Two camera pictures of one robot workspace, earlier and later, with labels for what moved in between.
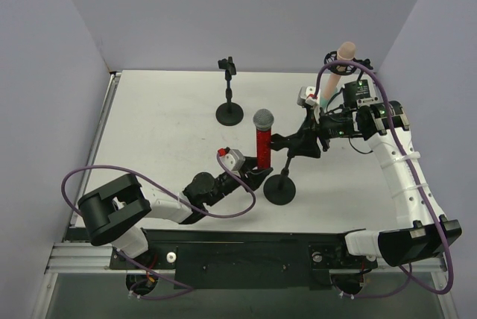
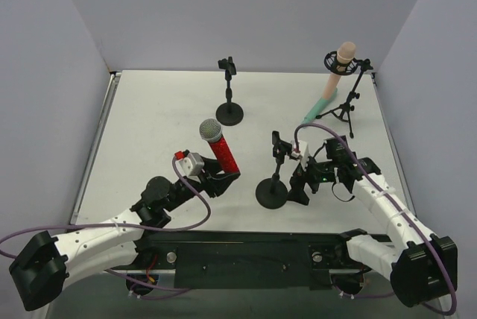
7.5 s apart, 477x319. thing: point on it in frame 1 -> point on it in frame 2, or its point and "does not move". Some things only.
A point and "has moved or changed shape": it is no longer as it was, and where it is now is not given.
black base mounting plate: x=246 y=259 does not move
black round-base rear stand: x=229 y=113 does not move
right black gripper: x=310 y=136 -> x=303 y=178
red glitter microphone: x=263 y=121 -> x=211 y=130
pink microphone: x=346 y=52 does not move
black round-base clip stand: x=279 y=189 has moved or changed shape
